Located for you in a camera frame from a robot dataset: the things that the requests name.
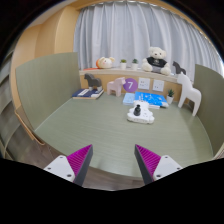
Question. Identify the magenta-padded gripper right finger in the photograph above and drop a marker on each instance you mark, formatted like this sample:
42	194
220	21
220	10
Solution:
160	166

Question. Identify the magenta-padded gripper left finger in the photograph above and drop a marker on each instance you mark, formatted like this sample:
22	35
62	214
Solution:
63	166

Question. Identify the white bear-shaped power strip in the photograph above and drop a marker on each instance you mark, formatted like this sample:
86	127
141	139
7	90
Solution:
146	116

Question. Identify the bright blue book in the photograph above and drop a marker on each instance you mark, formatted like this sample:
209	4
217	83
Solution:
155	99

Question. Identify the small potted plant white pot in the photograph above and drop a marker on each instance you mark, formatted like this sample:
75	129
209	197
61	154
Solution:
123	65
170	97
134	65

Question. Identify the light blue book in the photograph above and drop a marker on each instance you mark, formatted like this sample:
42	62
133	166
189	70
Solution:
129	99

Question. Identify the green partition panel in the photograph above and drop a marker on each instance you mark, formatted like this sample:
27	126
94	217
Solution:
46	90
210	106

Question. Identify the large white horse figurine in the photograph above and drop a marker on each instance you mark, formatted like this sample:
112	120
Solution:
188	91

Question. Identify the round purple number sign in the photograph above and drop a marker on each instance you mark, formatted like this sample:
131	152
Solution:
130	85

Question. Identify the dark grey horse figurine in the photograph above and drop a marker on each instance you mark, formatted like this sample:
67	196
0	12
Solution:
93	81

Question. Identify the beige window ledge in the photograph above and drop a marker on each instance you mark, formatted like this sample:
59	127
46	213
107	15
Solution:
133	72

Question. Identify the cream teddy bear black shirt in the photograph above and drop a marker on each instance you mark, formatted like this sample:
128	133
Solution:
156	61

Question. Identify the round cream orange plush toy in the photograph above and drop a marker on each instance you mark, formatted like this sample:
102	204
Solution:
106	62

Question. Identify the light grey curtain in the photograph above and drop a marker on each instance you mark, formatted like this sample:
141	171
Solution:
133	30

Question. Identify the white wall socket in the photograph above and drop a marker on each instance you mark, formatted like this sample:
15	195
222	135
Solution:
158	85
144	83

